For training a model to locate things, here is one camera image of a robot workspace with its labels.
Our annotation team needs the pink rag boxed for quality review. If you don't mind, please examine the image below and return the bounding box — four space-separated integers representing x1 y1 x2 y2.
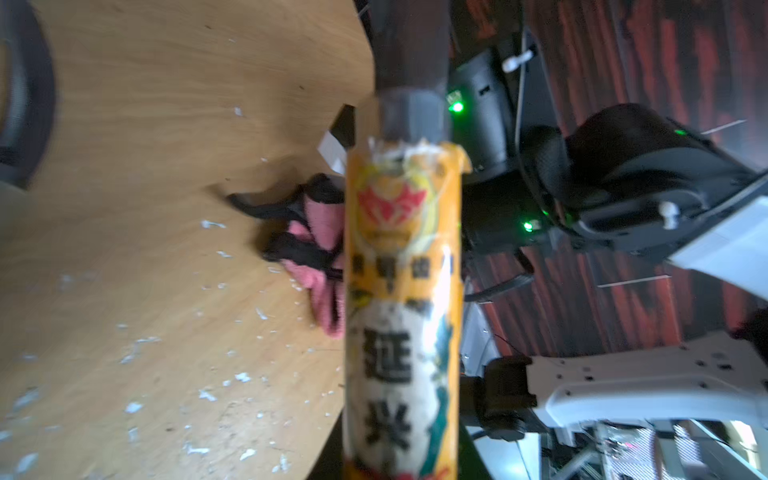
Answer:
225 173 345 338

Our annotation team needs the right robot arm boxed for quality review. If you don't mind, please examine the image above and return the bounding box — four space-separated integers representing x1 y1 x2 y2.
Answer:
447 28 767 440

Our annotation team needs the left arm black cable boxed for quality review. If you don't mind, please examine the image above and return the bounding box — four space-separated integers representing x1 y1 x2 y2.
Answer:
0 0 58 190

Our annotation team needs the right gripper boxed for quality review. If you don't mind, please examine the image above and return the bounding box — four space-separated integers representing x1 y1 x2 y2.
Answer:
446 27 576 252

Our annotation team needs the small sickle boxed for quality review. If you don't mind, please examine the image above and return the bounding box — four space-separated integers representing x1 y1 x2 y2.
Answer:
342 1 469 479

